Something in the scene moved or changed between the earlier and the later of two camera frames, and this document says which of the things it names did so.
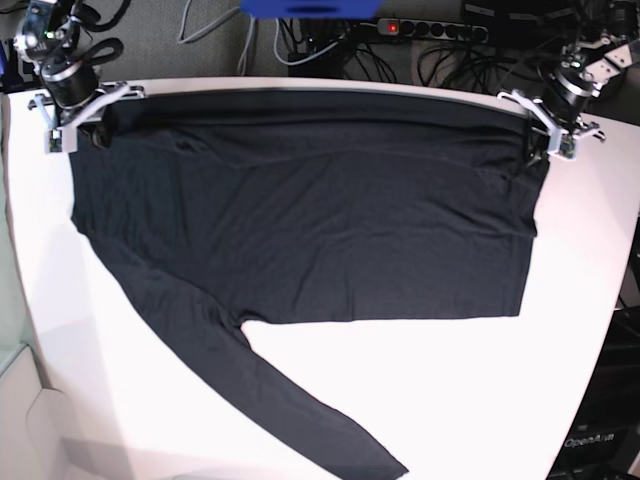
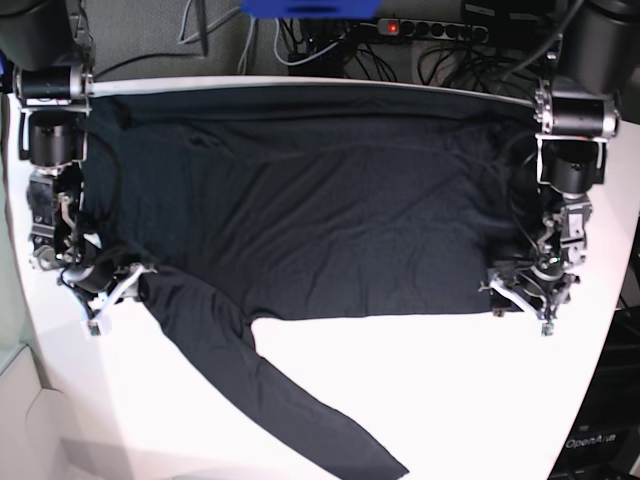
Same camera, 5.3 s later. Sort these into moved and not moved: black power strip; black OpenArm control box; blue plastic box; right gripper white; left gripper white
Moved: right gripper white; left gripper white
Not moved: black OpenArm control box; blue plastic box; black power strip
